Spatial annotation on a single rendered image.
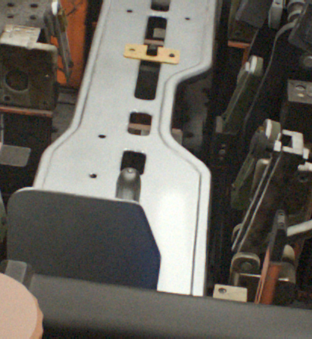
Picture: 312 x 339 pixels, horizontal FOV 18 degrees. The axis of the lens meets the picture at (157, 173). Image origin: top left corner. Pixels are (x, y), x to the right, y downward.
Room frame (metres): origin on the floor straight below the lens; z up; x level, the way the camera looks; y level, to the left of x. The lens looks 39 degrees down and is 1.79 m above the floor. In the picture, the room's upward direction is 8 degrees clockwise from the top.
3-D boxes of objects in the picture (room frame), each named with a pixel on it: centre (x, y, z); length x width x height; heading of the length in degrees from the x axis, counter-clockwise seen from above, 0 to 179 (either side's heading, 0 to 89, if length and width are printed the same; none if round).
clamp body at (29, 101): (1.19, 0.21, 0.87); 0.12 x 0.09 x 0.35; 90
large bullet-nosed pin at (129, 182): (0.91, 0.03, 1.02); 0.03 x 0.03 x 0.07
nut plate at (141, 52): (1.25, 0.03, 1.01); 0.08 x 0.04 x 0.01; 89
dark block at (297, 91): (1.02, -0.18, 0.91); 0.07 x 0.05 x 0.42; 90
